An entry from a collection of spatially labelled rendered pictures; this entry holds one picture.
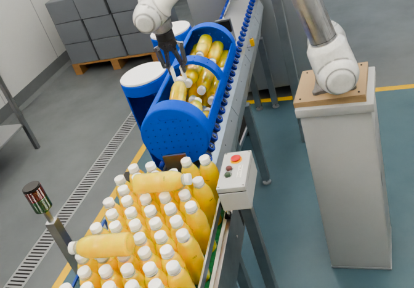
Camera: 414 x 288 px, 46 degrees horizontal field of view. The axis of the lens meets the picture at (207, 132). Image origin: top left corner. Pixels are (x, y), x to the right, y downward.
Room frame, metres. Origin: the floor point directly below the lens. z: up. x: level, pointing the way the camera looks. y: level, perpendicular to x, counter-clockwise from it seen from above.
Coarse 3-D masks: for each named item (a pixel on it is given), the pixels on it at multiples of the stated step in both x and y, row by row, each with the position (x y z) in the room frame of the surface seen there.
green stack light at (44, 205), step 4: (40, 200) 1.41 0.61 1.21; (44, 200) 1.41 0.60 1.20; (48, 200) 1.42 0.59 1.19; (32, 204) 1.40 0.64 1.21; (36, 204) 1.40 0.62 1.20; (40, 204) 1.40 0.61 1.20; (44, 204) 1.41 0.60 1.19; (48, 204) 1.42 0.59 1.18; (36, 208) 1.40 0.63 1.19; (40, 208) 1.40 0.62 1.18; (44, 208) 1.40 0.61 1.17; (48, 208) 1.41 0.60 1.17; (36, 212) 1.41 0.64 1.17; (40, 212) 1.40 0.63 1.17; (44, 212) 1.40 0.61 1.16
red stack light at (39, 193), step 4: (40, 184) 1.44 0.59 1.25; (40, 188) 1.42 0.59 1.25; (36, 192) 1.41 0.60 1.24; (40, 192) 1.41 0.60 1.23; (44, 192) 1.43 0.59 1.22; (28, 196) 1.40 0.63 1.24; (32, 196) 1.40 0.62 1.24; (36, 196) 1.40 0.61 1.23; (40, 196) 1.41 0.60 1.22; (44, 196) 1.42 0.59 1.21; (28, 200) 1.41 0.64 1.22; (32, 200) 1.40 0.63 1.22; (36, 200) 1.40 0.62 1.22
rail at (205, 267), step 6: (216, 210) 1.34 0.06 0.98; (216, 216) 1.31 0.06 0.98; (216, 222) 1.29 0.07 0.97; (216, 228) 1.28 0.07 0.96; (210, 234) 1.23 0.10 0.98; (210, 240) 1.21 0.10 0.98; (210, 246) 1.19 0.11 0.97; (210, 252) 1.17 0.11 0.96; (210, 258) 1.15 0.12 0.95; (204, 264) 1.11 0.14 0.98; (204, 270) 1.09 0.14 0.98; (204, 276) 1.08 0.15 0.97; (204, 282) 1.06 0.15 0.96
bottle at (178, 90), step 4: (176, 80) 1.95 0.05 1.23; (180, 80) 1.94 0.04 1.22; (172, 84) 1.92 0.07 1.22; (176, 84) 1.90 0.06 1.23; (180, 84) 1.90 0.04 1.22; (184, 84) 1.91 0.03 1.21; (172, 88) 1.89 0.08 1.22; (176, 88) 1.88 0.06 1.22; (180, 88) 1.88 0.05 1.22; (184, 88) 1.89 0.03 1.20; (172, 92) 1.87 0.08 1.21; (176, 92) 1.86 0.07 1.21; (180, 92) 1.86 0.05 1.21; (184, 92) 1.87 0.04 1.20; (172, 96) 1.85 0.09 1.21; (176, 96) 1.84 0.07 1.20; (180, 96) 1.84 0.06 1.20; (184, 96) 1.86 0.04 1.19; (184, 100) 1.84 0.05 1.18
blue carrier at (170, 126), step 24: (216, 24) 2.49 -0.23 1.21; (168, 72) 2.11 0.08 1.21; (216, 72) 2.06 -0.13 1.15; (168, 96) 2.14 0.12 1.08; (216, 96) 1.91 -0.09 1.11; (144, 120) 1.75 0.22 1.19; (168, 120) 1.72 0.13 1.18; (192, 120) 1.68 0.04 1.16; (144, 144) 1.77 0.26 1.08; (168, 144) 1.73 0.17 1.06; (192, 144) 1.70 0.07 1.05
